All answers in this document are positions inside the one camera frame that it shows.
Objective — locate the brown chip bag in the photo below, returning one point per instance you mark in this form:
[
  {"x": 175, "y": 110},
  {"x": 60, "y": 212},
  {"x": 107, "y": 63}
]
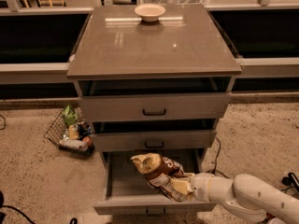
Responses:
[{"x": 158, "y": 170}]

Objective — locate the black wire basket left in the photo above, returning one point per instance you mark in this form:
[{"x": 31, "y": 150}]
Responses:
[{"x": 55, "y": 134}]

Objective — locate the grey drawer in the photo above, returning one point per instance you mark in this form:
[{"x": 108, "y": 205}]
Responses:
[
  {"x": 153, "y": 134},
  {"x": 126, "y": 192},
  {"x": 154, "y": 99}
]

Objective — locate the green leafy item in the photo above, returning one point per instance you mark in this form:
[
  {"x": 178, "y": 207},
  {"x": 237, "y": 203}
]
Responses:
[{"x": 69, "y": 115}]

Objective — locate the white can in basket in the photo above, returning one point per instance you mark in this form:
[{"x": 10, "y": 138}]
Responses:
[{"x": 74, "y": 144}]

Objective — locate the yellow bottle in basket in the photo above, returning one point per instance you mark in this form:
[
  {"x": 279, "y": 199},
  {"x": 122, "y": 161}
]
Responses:
[{"x": 73, "y": 132}]

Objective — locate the grey bottom drawer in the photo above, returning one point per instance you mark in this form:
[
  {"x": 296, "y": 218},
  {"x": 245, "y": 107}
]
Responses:
[{"x": 126, "y": 192}]

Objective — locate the beige ceramic bowl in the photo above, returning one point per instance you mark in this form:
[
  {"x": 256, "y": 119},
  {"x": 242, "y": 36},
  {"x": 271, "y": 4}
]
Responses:
[{"x": 149, "y": 12}]

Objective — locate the grey top drawer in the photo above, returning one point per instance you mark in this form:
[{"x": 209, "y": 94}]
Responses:
[{"x": 154, "y": 99}]

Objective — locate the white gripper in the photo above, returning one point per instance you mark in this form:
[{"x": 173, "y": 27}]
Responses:
[{"x": 201, "y": 187}]

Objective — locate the grey drawer cabinet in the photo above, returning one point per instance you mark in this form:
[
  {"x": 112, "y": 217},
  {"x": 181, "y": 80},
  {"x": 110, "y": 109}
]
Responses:
[{"x": 184, "y": 42}]

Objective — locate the grey middle drawer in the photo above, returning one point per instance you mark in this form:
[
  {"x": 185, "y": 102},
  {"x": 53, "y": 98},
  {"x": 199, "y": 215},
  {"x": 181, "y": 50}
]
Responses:
[{"x": 153, "y": 134}]

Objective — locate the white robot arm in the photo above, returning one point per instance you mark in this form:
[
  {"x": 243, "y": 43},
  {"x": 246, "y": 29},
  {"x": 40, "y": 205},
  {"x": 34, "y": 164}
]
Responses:
[{"x": 245, "y": 196}]

